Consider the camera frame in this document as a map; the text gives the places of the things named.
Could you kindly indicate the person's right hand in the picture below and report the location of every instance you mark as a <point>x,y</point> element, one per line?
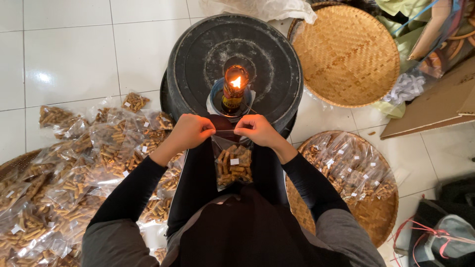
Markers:
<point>259,129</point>

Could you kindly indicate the person's left hand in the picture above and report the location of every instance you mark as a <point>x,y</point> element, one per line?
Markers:
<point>188,130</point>

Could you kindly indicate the person's right fingers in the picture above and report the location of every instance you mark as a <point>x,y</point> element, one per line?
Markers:
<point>243,128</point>

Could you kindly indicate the person's left fingers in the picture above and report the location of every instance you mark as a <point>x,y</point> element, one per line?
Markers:
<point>207,128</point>

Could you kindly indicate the clear snack bag with label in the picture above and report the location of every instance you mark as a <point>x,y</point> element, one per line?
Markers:
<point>233,163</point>

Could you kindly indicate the small blue-rimmed dish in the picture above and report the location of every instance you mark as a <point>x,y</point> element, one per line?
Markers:
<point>215,102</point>

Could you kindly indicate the glass bottle oil lamp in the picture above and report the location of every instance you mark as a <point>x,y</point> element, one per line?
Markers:
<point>233,89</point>

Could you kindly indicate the overturned black plastic basin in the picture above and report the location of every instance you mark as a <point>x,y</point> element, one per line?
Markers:
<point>233,55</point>

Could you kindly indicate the woven tray of snack bags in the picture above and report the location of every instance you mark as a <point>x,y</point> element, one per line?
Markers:
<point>349,178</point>

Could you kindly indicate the white plastic sheet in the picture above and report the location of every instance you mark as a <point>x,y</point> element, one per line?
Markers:
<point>263,9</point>

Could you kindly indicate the empty woven bamboo tray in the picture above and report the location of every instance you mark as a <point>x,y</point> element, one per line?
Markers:
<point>345,55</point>

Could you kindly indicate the pile of sealed snack bags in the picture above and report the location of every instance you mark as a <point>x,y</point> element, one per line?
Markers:
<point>74,178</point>

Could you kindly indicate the clear bag of white strips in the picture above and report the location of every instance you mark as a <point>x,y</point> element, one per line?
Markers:
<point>404,89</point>

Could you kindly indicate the woven tray under snack pile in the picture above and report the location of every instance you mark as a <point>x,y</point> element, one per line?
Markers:
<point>16,163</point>

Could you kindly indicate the brown cardboard sheet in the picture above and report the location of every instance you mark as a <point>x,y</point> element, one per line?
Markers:
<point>438,100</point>

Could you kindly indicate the heap of bags and rattan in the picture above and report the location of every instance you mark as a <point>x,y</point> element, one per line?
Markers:
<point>430,29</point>

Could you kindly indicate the grey bag with pink ribbon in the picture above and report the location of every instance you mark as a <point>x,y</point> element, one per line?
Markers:
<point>441,233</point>

